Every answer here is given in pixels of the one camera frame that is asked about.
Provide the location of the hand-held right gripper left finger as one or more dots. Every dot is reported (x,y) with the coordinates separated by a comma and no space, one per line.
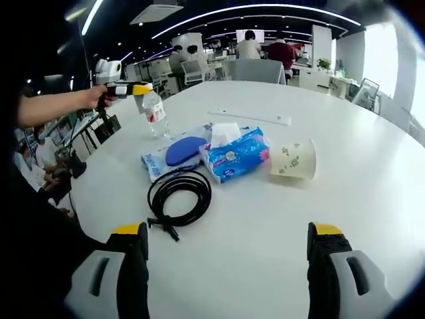
(133,276)

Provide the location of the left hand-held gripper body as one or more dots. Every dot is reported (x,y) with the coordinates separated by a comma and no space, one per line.
(108,69)

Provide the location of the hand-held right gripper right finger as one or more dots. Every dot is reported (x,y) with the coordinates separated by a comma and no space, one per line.
(322,282)

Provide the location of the clear plastic water bottle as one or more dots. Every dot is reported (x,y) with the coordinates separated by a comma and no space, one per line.
(157,119)

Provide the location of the plastic package with blue pad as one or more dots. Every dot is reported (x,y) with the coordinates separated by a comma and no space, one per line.
(182,151)

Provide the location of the printed paper cup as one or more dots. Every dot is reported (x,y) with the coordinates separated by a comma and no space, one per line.
(293,159)

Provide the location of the blue tissue pack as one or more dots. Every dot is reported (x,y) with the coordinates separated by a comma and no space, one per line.
(239,156)

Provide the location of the person's left hand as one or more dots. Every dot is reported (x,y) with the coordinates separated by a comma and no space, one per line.
(94,98)

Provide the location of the ceiling air vent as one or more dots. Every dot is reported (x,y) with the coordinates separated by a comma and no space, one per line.
(156,14)

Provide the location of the black tripod stand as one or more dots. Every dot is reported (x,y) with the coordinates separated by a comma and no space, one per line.
(78,163)

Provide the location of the white table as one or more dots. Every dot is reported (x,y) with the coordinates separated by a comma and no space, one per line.
(249,216)

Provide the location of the person's clothed torso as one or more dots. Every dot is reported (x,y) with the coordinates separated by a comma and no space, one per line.
(33,249)

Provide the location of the white table power strip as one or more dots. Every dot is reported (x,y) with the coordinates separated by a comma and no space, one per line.
(249,115)

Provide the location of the grey padded chair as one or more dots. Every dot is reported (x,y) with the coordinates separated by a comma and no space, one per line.
(255,71)

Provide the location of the curved ceiling light strip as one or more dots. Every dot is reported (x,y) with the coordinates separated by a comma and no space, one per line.
(252,7)

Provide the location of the mesh office chair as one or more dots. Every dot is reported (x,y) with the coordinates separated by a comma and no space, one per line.
(367,93)

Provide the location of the green potted plant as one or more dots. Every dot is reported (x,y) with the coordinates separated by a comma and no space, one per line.
(323,63)

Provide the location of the large bright window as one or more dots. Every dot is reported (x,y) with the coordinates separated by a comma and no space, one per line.
(382,60)

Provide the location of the white frame office chair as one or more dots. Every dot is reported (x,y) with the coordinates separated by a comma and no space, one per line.
(194,71)

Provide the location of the wall screen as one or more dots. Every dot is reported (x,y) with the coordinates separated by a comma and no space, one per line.
(259,35)

